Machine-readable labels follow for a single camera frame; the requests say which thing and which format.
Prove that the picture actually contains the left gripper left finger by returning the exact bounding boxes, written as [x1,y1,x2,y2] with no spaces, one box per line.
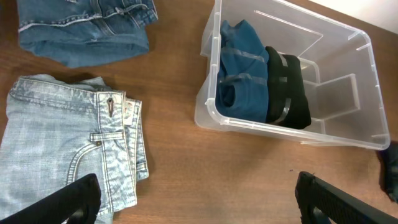
[1,174,101,224]

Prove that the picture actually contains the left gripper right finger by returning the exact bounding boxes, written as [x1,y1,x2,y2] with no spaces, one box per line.
[295,171,397,224]

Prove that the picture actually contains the black garment with print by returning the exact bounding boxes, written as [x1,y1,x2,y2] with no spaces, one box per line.
[265,46,312,129]

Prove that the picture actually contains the teal shirt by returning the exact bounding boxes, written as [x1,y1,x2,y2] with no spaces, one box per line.
[216,20,269,123]

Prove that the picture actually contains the dark blue jeans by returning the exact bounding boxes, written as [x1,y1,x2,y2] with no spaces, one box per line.
[17,0,159,68]

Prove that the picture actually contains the light blue folded jeans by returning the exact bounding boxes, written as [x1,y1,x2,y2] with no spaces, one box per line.
[1,74,149,223]

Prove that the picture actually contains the dark green folded garment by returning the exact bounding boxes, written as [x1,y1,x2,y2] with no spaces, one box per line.
[379,142,397,203]

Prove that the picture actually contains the clear plastic storage bin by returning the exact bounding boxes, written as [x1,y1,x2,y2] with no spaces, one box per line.
[195,0,391,151]

